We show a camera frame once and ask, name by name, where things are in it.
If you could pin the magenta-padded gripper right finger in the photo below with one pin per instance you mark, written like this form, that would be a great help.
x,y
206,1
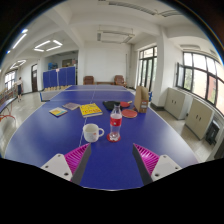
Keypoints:
x,y
164,164

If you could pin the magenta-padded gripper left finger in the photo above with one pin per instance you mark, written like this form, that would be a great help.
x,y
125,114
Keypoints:
x,y
58,164

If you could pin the clear red-label water bottle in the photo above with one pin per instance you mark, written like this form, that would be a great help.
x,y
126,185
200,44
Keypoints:
x,y
115,122

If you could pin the white mug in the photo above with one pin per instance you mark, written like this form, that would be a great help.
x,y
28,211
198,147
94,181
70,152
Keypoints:
x,y
90,132

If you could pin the small yellow and blue booklet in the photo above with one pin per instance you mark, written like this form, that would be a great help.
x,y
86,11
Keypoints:
x,y
58,112

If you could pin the flat round red coaster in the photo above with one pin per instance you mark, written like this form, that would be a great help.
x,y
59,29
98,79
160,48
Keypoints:
x,y
109,139

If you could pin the beige cabinet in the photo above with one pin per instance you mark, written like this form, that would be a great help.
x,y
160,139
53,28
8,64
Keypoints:
x,y
199,118
175,103

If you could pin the grey-brown booklet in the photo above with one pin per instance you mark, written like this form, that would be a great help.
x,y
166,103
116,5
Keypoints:
x,y
71,106

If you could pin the red table tennis paddle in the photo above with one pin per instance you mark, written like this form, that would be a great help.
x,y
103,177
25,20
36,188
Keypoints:
x,y
129,113
125,104

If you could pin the yellow book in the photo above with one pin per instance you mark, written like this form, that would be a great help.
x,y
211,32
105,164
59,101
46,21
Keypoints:
x,y
90,110

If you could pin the brown cardboard box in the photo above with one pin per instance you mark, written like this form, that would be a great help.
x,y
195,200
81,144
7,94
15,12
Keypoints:
x,y
141,99

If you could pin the blue table with red legs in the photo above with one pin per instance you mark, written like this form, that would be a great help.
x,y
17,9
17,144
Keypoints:
x,y
6,106

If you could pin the black paddle case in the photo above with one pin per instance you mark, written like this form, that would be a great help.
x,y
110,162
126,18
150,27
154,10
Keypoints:
x,y
109,105

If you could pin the person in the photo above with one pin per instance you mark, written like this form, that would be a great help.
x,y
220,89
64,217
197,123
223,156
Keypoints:
x,y
19,87

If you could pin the blue folded partition boards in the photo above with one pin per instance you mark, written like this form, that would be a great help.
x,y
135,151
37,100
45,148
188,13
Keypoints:
x,y
59,77

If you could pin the brown armchair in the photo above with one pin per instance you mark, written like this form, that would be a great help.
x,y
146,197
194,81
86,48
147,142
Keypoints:
x,y
119,80
88,80

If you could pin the dark brown door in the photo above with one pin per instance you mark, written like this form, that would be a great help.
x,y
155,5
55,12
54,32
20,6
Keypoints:
x,y
34,78

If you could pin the black-framed wide window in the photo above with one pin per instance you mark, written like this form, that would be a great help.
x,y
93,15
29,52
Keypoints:
x,y
200,80

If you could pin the black-framed tall window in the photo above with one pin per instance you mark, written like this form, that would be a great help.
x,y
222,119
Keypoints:
x,y
147,68

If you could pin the group of ceiling lights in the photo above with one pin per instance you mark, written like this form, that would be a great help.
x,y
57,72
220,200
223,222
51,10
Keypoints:
x,y
46,45

